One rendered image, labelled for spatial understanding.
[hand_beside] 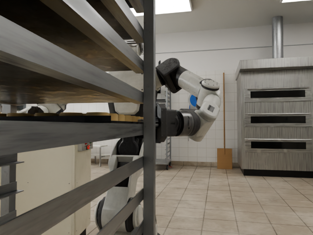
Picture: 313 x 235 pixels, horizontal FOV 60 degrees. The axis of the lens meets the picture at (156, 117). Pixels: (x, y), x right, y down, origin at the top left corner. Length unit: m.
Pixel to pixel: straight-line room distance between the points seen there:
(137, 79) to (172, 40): 5.13
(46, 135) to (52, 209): 0.09
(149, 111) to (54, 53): 0.46
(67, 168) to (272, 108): 3.90
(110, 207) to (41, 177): 0.99
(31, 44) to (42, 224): 0.19
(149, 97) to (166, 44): 5.67
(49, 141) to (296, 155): 5.02
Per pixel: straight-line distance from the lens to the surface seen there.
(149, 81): 0.77
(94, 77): 0.44
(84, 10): 0.44
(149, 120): 0.76
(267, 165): 5.15
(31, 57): 0.31
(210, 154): 6.08
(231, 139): 6.06
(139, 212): 1.22
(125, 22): 0.68
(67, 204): 0.38
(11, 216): 1.00
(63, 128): 0.35
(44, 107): 1.45
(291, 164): 5.23
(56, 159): 2.06
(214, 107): 0.99
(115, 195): 1.24
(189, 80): 1.27
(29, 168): 2.16
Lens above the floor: 0.88
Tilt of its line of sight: 2 degrees up
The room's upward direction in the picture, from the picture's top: straight up
